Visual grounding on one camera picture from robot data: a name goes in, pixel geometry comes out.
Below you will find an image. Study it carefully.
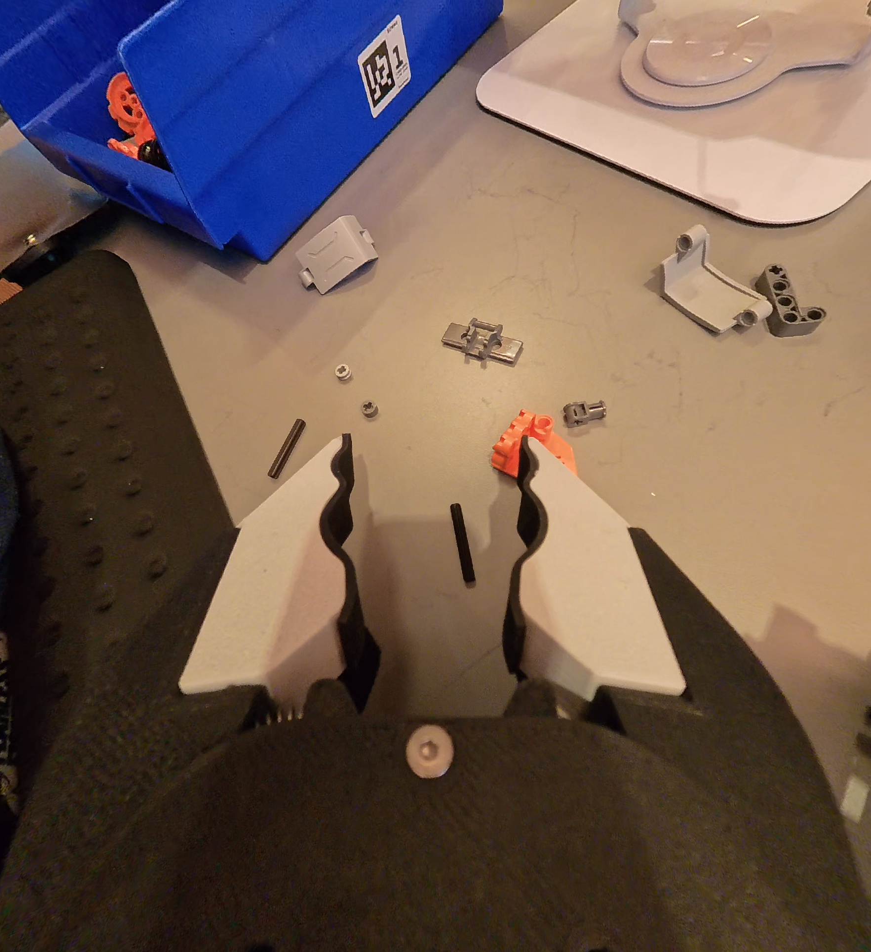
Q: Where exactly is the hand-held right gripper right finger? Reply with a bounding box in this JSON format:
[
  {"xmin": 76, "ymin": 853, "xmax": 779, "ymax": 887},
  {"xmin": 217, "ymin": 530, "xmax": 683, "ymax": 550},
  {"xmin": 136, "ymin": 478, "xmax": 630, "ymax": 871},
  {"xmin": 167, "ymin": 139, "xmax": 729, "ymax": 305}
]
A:
[{"xmin": 498, "ymin": 435, "xmax": 689, "ymax": 718}]

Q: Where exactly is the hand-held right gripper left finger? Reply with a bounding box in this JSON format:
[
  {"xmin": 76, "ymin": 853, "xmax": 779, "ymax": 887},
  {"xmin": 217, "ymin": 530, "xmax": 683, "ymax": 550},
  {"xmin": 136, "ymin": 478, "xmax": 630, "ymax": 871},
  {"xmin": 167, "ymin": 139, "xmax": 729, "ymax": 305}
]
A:
[{"xmin": 180, "ymin": 432, "xmax": 380, "ymax": 718}]

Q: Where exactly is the black axle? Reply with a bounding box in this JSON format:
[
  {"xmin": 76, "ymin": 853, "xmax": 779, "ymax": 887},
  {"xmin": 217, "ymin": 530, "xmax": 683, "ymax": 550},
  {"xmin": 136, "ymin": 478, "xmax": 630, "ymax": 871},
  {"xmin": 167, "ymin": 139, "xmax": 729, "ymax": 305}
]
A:
[{"xmin": 451, "ymin": 503, "xmax": 478, "ymax": 584}]

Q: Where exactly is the blue bin with square tag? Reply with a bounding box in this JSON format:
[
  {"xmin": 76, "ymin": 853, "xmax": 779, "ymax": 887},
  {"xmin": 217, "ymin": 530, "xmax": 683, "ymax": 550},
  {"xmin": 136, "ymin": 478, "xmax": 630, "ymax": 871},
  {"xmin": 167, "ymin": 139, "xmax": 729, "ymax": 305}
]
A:
[{"xmin": 0, "ymin": 0, "xmax": 503, "ymax": 264}]

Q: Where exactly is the pile of small brick parts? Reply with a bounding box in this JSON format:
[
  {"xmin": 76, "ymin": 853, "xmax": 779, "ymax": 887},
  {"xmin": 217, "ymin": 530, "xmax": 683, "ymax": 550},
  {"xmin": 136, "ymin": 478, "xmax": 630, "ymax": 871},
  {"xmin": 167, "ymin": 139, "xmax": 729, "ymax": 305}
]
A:
[{"xmin": 101, "ymin": 72, "xmax": 169, "ymax": 165}]

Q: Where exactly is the grey track link piece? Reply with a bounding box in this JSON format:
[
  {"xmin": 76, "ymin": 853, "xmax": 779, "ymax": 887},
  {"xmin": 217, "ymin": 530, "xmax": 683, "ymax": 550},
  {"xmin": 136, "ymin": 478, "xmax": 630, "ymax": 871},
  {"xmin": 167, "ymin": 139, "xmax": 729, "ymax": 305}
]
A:
[{"xmin": 442, "ymin": 317, "xmax": 527, "ymax": 367}]

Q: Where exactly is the black pin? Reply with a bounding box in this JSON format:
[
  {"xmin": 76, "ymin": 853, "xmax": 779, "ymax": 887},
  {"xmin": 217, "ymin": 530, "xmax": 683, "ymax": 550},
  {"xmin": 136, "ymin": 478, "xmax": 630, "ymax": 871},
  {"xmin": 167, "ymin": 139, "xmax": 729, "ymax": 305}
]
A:
[{"xmin": 268, "ymin": 418, "xmax": 307, "ymax": 480}]

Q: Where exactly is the orange brick panel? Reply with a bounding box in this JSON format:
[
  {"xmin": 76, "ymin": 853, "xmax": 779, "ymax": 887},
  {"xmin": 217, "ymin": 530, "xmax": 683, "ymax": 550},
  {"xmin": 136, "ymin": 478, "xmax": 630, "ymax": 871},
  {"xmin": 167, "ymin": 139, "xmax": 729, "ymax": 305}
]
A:
[{"xmin": 491, "ymin": 410, "xmax": 578, "ymax": 480}]

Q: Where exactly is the black perforated armrest pad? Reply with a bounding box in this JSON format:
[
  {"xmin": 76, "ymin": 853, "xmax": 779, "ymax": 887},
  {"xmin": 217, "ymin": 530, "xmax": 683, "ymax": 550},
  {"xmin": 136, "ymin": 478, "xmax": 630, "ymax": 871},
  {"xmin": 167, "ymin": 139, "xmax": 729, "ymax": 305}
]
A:
[{"xmin": 0, "ymin": 249, "xmax": 243, "ymax": 774}]

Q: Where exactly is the light grey curved brick panel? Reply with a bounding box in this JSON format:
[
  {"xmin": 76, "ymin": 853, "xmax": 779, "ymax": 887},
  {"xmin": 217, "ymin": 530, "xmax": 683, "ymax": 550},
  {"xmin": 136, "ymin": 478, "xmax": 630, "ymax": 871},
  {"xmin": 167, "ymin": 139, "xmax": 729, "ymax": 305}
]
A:
[{"xmin": 659, "ymin": 227, "xmax": 775, "ymax": 334}]

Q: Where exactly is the light grey flat brick panel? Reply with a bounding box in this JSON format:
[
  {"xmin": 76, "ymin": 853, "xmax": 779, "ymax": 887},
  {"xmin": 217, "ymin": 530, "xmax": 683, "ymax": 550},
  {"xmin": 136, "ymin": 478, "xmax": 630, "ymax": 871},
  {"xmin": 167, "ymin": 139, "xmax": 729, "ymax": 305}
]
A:
[{"xmin": 294, "ymin": 216, "xmax": 381, "ymax": 296}]

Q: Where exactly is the grey brick beam with holes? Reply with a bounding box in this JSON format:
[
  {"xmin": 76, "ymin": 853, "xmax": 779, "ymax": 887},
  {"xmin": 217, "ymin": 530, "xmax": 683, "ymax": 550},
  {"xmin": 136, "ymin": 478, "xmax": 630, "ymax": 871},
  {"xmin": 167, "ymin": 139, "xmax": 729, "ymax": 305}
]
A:
[{"xmin": 755, "ymin": 265, "xmax": 829, "ymax": 340}]

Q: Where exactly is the white book stand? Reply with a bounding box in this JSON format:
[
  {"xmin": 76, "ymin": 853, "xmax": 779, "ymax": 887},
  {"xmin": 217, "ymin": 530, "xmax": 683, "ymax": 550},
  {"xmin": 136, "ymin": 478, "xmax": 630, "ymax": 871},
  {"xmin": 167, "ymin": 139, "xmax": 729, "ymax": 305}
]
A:
[{"xmin": 476, "ymin": 0, "xmax": 871, "ymax": 227}]

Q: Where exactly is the grey armrest bracket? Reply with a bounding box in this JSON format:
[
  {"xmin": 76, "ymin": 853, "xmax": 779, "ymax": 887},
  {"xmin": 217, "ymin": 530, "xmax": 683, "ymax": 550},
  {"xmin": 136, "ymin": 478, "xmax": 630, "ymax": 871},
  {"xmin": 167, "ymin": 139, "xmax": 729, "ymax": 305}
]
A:
[{"xmin": 0, "ymin": 119, "xmax": 116, "ymax": 291}]

